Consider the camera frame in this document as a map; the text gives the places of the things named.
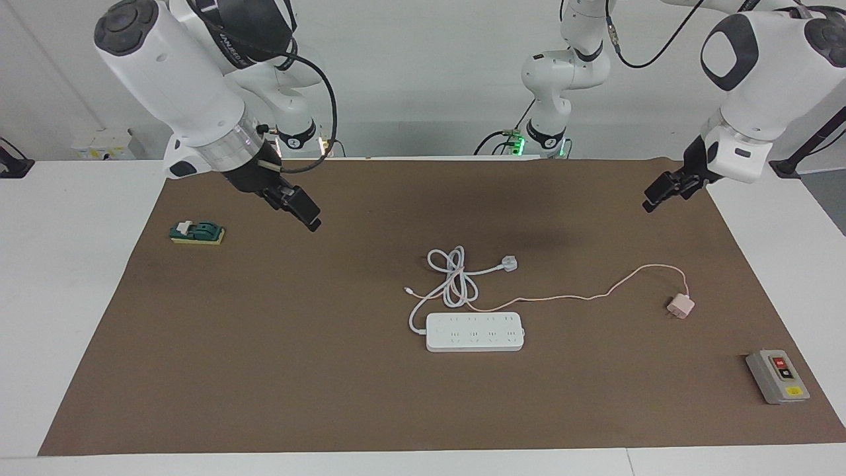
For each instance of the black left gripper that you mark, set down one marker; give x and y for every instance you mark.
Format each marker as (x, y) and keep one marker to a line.
(697, 162)

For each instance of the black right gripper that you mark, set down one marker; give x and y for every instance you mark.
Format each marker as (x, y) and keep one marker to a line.
(258, 175)

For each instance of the pink charger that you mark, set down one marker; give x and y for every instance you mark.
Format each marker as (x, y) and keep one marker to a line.
(681, 307)

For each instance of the white power strip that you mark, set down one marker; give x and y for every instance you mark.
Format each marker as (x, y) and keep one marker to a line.
(472, 334)

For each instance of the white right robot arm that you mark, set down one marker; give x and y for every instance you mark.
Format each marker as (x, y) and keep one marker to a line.
(178, 79)

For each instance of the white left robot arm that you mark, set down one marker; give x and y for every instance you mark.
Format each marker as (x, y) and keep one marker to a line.
(760, 79)

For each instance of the black clamp stand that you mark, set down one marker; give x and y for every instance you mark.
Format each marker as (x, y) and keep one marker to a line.
(803, 149)
(13, 165)

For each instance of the brown table mat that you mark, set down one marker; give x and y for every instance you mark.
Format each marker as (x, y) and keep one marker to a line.
(264, 370)

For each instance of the white and yellow box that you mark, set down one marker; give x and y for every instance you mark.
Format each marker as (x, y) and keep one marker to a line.
(99, 145)

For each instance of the green knife switch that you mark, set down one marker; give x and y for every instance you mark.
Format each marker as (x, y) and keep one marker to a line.
(197, 232)

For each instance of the grey push-button switch box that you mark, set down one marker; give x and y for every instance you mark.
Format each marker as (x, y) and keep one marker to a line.
(777, 375)

